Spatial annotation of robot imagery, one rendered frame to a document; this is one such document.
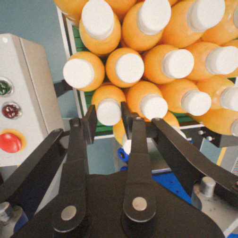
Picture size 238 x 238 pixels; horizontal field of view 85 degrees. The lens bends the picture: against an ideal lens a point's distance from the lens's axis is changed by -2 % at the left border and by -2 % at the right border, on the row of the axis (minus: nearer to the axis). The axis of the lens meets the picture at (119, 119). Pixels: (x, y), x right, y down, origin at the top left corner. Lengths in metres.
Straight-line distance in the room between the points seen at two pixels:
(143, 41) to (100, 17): 0.08
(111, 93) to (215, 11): 0.18
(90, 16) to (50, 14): 1.24
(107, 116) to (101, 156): 1.42
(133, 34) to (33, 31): 1.27
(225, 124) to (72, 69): 0.31
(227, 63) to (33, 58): 0.30
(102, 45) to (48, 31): 1.20
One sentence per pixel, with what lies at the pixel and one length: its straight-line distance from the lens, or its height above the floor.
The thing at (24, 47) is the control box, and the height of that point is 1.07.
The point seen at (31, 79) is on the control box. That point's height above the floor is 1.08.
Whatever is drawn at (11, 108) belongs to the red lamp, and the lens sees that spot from 0.24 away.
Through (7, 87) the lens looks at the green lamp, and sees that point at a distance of 0.24.
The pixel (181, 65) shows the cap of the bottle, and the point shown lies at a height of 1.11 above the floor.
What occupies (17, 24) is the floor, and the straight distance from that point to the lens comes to 1.52.
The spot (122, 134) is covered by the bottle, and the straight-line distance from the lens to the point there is 0.26.
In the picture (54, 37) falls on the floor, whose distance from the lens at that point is 1.39.
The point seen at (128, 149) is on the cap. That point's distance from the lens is 0.24.
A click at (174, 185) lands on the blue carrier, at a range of 0.40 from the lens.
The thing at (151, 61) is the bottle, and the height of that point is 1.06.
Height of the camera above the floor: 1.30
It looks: 69 degrees down
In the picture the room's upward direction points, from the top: 168 degrees clockwise
